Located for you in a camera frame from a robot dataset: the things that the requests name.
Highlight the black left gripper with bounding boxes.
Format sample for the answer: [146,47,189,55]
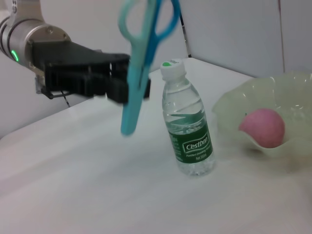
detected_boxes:
[31,40,130,104]

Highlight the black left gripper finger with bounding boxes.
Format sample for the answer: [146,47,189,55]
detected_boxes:
[143,77,151,99]

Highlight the blue teal scissors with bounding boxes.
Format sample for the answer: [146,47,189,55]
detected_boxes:
[118,0,182,136]

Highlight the clear green-label water bottle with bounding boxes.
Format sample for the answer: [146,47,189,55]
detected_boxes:
[160,58,216,177]

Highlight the pink peach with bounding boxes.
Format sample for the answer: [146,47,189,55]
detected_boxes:
[238,108,286,149]

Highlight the translucent green fruit plate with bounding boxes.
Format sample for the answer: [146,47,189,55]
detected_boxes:
[211,70,312,171]

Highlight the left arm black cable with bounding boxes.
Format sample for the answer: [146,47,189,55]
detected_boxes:
[40,86,71,108]

